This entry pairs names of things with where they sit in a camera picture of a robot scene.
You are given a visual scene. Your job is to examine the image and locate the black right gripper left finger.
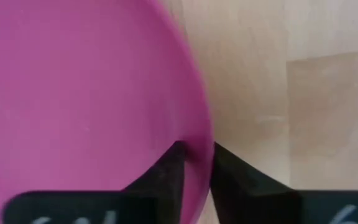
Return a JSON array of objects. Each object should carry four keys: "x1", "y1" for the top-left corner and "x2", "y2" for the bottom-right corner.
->
[{"x1": 1, "y1": 140, "x2": 186, "y2": 224}]

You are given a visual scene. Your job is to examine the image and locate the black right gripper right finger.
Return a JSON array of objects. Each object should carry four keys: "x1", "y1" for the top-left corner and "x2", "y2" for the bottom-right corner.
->
[{"x1": 209, "y1": 141, "x2": 358, "y2": 224}]

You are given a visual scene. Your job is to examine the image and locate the pink plate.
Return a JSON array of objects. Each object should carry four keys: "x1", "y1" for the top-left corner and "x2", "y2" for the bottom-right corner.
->
[{"x1": 0, "y1": 0, "x2": 214, "y2": 224}]

